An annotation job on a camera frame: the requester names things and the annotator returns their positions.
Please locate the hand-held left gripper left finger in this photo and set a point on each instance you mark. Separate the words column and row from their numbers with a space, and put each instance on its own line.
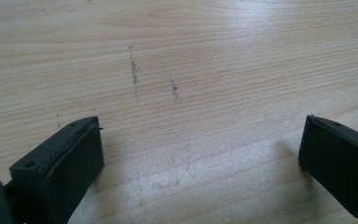
column 62, row 168

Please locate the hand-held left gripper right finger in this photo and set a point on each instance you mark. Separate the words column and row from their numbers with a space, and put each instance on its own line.
column 341, row 158

